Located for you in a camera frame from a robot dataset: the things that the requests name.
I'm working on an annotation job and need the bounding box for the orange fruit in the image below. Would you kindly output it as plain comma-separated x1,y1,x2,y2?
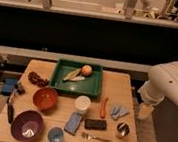
80,65,93,76

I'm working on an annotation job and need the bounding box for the orange carrot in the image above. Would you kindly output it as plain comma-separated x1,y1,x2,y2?
100,98,108,118

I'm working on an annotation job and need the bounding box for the black rectangular block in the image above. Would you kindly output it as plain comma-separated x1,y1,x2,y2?
84,119,107,131

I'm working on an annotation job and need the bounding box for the dark red grape bunch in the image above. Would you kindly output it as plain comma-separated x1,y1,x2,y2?
28,71,48,87

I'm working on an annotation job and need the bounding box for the white cup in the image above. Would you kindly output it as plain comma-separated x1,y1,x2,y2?
74,96,91,114

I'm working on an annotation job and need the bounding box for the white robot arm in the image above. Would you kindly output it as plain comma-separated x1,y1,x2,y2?
137,61,178,120

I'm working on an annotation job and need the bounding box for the green plastic tray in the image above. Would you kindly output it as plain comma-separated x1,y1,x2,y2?
49,59,103,98

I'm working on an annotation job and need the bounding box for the orange-red bowl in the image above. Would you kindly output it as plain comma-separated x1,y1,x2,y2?
32,87,58,111

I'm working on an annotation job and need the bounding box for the light blue cloth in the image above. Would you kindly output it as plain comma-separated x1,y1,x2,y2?
110,106,129,120

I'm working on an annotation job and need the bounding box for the purple bowl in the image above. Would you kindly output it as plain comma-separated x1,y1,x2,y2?
10,110,44,142

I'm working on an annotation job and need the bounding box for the blue sponge block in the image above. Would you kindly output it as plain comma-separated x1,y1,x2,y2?
64,112,83,136

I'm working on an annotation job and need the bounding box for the small blue cup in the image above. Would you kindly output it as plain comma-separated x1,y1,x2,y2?
48,127,64,142

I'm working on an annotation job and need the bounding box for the blue electronic box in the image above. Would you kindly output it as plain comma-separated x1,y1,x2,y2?
0,78,18,96

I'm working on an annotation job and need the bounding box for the white fish-shaped item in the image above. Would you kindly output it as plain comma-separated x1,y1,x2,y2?
69,76,85,82

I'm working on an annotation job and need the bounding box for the black handled tool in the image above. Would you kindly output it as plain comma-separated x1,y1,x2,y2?
7,83,26,123

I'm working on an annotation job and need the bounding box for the shiny metal cup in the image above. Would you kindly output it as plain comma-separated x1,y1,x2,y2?
116,122,130,138

